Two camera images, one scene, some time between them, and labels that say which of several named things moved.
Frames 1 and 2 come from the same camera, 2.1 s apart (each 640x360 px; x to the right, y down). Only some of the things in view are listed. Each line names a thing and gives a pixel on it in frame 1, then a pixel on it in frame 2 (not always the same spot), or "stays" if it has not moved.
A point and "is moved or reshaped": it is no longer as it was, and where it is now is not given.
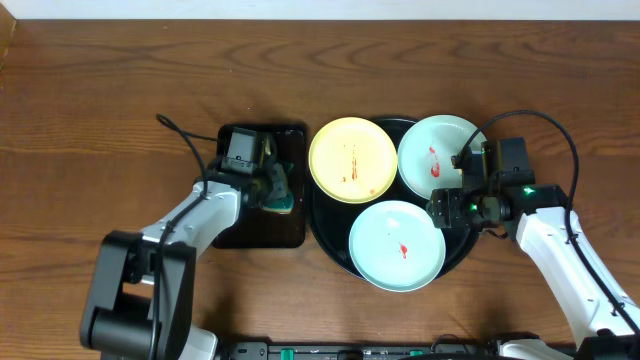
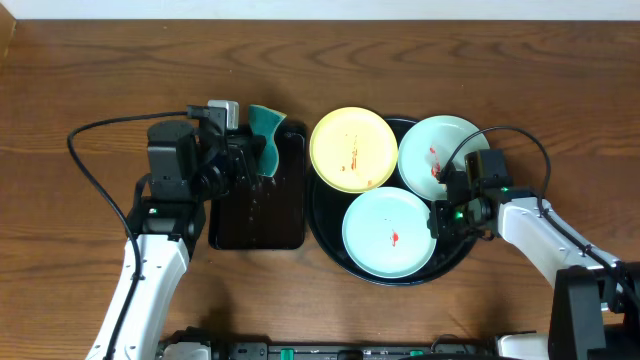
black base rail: x=370 y=351 stays
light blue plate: x=426 y=151 stays
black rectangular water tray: x=258 y=228 stays
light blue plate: x=395 y=246 is moved or reshaped
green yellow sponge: x=285 y=204 → x=263 y=122
